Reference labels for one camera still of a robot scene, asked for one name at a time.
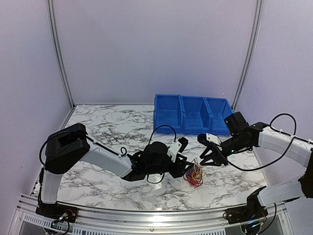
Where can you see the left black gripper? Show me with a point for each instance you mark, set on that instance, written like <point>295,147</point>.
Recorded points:
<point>179,172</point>

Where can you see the aluminium corner post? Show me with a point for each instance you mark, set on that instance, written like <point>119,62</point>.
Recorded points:
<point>58,52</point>
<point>249,54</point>

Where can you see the left aluminium corner post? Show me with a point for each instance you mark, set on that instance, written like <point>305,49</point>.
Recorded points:
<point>58,52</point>

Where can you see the left blue storage bin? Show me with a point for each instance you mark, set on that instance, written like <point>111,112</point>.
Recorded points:
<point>168,111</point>

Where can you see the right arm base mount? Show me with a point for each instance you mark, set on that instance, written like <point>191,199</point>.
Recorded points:
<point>244,213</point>

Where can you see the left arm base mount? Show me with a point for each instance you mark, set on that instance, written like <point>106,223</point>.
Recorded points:
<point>55,211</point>

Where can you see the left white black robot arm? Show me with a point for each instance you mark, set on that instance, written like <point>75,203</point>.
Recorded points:
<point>63,149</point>

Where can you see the middle blue storage bin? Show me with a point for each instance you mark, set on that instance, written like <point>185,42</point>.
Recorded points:
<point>197,115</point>

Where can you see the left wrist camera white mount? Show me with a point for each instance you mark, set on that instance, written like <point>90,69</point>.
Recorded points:
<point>177,147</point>

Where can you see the aluminium front rail frame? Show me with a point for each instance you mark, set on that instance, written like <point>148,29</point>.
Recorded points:
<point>97,221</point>

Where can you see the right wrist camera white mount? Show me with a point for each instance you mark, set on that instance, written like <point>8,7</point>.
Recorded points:
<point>208,138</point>

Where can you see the right blue storage bin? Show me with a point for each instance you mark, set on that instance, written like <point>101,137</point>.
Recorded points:
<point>220,109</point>

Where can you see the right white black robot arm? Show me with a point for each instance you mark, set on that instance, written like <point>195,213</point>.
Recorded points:
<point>285,144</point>

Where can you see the blue storage bin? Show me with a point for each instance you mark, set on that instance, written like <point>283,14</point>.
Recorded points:
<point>220,109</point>
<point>197,115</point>
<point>168,111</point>

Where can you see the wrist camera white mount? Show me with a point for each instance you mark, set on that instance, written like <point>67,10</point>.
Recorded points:
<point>208,138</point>
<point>177,147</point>

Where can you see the right aluminium corner post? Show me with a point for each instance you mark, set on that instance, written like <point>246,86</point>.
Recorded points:
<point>249,54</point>

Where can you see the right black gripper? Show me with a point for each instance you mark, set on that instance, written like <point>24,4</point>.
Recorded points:
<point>218,158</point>

